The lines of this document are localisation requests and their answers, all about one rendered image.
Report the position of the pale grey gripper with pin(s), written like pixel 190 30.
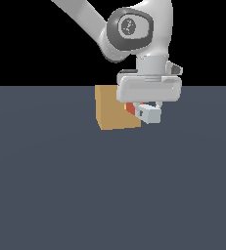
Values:
pixel 148 88

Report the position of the orange and white peg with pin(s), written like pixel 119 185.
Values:
pixel 151 115

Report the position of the tan box with hole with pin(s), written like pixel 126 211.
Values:
pixel 110 109

